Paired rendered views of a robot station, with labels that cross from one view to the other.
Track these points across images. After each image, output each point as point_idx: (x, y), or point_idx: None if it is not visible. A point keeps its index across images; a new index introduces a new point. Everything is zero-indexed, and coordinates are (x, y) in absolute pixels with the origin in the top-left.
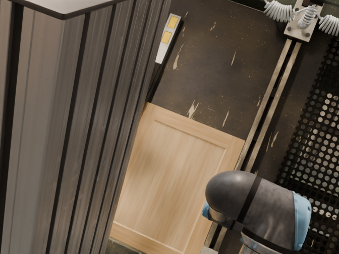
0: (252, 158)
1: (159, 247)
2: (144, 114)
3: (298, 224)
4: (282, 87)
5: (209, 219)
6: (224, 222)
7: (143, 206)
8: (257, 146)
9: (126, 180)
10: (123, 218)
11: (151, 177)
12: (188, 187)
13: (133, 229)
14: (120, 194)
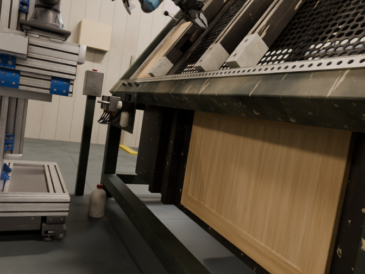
0: (204, 8)
1: (149, 75)
2: (177, 29)
3: None
4: None
5: (142, 8)
6: (142, 0)
7: (155, 63)
8: (209, 2)
9: (155, 56)
10: (145, 72)
11: (165, 50)
12: None
13: (145, 74)
14: (150, 63)
